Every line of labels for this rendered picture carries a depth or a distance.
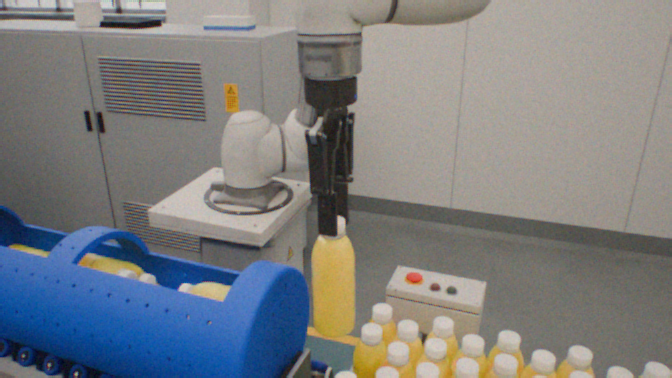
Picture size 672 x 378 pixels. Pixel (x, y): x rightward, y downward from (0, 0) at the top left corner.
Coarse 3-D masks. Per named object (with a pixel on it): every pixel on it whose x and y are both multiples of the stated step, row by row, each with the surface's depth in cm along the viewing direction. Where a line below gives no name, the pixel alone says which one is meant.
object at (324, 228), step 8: (336, 192) 77; (336, 200) 77; (336, 208) 78; (320, 216) 79; (336, 216) 78; (320, 224) 79; (328, 224) 79; (336, 224) 79; (320, 232) 80; (328, 232) 79; (336, 232) 79
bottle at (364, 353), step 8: (360, 344) 100; (368, 344) 99; (376, 344) 99; (384, 344) 101; (360, 352) 99; (368, 352) 99; (376, 352) 99; (384, 352) 100; (360, 360) 99; (368, 360) 99; (376, 360) 99; (360, 368) 100; (368, 368) 99; (376, 368) 99; (360, 376) 100; (368, 376) 100
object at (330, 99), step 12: (312, 84) 71; (324, 84) 70; (336, 84) 70; (348, 84) 71; (312, 96) 72; (324, 96) 71; (336, 96) 71; (348, 96) 72; (324, 108) 71; (336, 108) 74; (324, 120) 72; (324, 132) 73
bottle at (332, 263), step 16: (320, 240) 82; (336, 240) 81; (320, 256) 81; (336, 256) 80; (352, 256) 82; (320, 272) 82; (336, 272) 81; (352, 272) 83; (320, 288) 83; (336, 288) 82; (352, 288) 84; (320, 304) 84; (336, 304) 83; (352, 304) 85; (320, 320) 85; (336, 320) 84; (352, 320) 86; (336, 336) 85
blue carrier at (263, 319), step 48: (0, 240) 134; (48, 240) 133; (96, 240) 104; (0, 288) 102; (48, 288) 98; (96, 288) 95; (144, 288) 93; (240, 288) 89; (288, 288) 97; (0, 336) 109; (48, 336) 99; (96, 336) 94; (144, 336) 90; (192, 336) 87; (240, 336) 84; (288, 336) 100
